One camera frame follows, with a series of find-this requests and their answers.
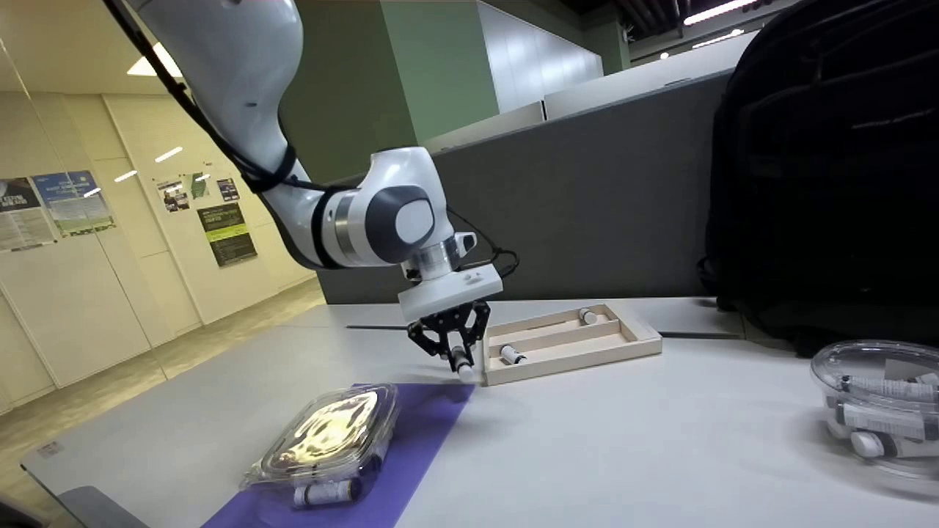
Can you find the green pillar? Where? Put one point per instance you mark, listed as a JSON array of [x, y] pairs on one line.
[[429, 69]]

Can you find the black green wall poster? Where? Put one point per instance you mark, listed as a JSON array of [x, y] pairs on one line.
[[226, 236]]

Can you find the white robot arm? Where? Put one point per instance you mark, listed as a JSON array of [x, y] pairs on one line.
[[245, 59]]

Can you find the wooden divided tray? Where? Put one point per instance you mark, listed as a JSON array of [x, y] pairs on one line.
[[574, 351]]

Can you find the purple mat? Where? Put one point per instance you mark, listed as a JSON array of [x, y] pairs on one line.
[[422, 440]]

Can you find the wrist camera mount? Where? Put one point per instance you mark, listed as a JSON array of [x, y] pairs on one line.
[[461, 244]]

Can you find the ceiling light strip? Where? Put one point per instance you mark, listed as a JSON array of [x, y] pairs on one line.
[[721, 11]]

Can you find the grey white wall poster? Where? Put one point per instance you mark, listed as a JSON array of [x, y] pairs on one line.
[[20, 214]]

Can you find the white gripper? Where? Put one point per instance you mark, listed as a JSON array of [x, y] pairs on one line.
[[454, 289]]

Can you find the blue white wall poster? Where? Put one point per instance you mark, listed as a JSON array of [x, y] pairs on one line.
[[74, 204]]

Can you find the grey partition panel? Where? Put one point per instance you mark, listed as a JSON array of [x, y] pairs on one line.
[[587, 214]]

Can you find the black backpack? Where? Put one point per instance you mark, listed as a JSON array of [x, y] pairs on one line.
[[831, 165]]

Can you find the clear glass bowl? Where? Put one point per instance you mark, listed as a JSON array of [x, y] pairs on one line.
[[882, 470]]

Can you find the clear plastic packet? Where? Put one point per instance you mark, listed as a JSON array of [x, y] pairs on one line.
[[326, 436]]

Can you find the small wall photo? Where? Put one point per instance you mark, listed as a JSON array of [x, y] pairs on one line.
[[175, 197], [226, 188], [200, 185]]

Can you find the recessed ceiling light panel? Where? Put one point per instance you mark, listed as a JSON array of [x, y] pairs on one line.
[[165, 62]]

